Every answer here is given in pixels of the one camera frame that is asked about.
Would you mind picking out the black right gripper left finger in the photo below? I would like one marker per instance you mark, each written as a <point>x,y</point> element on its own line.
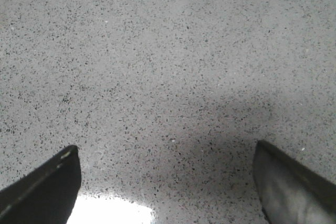
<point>47,194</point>

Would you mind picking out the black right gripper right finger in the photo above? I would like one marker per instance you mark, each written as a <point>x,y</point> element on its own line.
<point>288,191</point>

